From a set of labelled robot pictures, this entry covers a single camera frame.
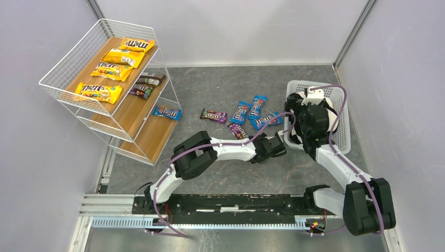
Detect blue m&m bag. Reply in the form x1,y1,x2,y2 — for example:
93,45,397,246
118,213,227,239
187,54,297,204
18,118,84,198
152,106,182,121
250,112,283,130
230,101,251,125
247,95,268,120

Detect purple brown M&M bag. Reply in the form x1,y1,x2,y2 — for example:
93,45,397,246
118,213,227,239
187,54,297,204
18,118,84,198
228,123,249,140

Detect yellow M&M bag bottom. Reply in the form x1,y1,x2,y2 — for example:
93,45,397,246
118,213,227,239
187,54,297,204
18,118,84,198
101,48,145,68

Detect blue M&M bag on shelf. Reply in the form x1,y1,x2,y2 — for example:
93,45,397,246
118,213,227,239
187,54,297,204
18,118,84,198
152,106,182,121

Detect brown M&M bag on shelf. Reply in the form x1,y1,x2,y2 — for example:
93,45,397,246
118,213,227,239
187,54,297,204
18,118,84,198
136,73,167,86

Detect white plastic basket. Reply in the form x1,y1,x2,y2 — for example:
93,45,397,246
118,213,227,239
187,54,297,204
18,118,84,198
286,80,351,154

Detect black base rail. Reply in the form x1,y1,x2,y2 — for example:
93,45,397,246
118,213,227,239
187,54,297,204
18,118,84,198
80,193,395,235

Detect white wire shelf rack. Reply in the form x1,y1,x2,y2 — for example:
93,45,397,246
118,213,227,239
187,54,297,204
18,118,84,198
39,18,181,165

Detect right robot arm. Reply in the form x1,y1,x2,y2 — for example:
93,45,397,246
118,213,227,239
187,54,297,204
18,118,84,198
284,92,396,236

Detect yellow M&M bag top shelf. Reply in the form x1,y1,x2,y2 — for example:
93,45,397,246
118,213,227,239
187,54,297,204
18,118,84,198
118,37,155,53

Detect black white striped cloth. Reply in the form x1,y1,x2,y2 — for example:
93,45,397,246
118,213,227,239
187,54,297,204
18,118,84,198
288,98,338,145

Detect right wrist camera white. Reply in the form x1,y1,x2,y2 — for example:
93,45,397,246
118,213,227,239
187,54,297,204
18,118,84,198
302,86,324,106

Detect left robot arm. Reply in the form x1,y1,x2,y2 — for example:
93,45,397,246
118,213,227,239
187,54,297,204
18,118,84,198
144,131,286,211

